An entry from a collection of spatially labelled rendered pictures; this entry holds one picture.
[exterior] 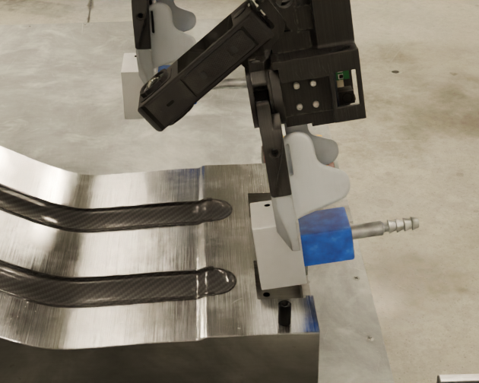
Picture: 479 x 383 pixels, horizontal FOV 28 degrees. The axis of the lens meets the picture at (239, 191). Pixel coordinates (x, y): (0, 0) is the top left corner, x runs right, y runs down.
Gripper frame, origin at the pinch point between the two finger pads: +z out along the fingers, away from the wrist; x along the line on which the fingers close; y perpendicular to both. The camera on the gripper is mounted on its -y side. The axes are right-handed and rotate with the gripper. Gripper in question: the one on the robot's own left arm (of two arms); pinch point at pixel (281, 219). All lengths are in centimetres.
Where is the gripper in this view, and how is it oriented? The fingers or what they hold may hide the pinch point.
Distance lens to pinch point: 75.4
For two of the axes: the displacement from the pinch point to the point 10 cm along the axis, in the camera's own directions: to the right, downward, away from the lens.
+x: -0.3, -4.0, 9.2
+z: 1.6, 9.0, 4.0
